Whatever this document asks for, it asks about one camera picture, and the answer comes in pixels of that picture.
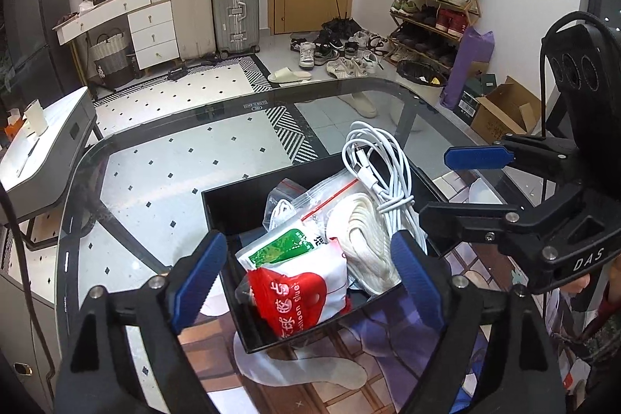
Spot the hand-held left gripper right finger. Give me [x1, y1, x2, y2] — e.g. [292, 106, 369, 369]
[390, 230, 566, 414]

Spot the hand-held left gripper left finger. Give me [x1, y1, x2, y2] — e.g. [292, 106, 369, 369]
[56, 232, 229, 414]

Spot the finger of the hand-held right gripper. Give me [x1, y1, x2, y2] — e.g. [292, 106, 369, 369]
[419, 188, 589, 251]
[444, 135, 581, 183]

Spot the black cardboard box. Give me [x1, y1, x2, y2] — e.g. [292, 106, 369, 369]
[201, 152, 450, 355]

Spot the green medicine packet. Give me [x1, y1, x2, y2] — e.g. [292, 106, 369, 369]
[236, 227, 337, 272]

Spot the red and white packet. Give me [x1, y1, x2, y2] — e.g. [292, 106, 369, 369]
[246, 249, 351, 340]

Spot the white cable bundle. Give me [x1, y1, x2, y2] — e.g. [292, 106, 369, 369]
[341, 120, 428, 251]

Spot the clear bag of white socks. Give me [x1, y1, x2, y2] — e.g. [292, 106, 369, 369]
[264, 174, 362, 234]

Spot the person's right hand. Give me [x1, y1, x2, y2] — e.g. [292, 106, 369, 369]
[557, 272, 593, 299]

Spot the open cardboard box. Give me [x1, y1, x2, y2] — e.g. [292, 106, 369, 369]
[470, 76, 542, 144]

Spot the dark green box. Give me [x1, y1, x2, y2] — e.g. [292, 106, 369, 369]
[458, 73, 498, 126]

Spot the purple yoga mat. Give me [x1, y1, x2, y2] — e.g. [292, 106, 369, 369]
[441, 25, 496, 111]

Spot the white trash bin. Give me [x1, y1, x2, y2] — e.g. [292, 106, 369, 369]
[390, 59, 448, 134]

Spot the beige slipper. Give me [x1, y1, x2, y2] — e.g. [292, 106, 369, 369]
[268, 67, 312, 84]
[340, 91, 378, 118]

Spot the printed table mat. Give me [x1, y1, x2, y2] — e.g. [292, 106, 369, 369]
[177, 171, 583, 414]

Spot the black and white patterned rug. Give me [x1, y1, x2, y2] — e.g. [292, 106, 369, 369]
[92, 55, 322, 260]

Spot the pile of shoes on floor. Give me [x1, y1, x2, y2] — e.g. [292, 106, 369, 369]
[290, 28, 397, 78]

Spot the grey bedside cabinet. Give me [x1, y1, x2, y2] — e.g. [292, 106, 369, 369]
[0, 220, 62, 414]

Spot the black umbrella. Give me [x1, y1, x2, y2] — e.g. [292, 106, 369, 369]
[323, 0, 363, 39]

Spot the white coffee table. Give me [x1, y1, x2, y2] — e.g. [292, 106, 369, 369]
[0, 87, 98, 222]

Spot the white cup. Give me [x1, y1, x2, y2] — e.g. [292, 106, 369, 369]
[24, 100, 48, 136]

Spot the wicker laundry basket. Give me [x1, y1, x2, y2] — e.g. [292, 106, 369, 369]
[90, 31, 135, 89]

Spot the orange box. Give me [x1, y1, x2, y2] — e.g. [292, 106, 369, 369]
[5, 113, 26, 139]

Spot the white vanity desk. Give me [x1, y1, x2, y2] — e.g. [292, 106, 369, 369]
[52, 0, 176, 78]

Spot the beige suitcase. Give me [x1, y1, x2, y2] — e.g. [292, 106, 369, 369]
[169, 0, 217, 61]

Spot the silver suitcase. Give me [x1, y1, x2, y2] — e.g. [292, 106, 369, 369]
[210, 0, 262, 55]

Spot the dark grey refrigerator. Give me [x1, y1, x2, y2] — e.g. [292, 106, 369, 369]
[2, 0, 81, 105]

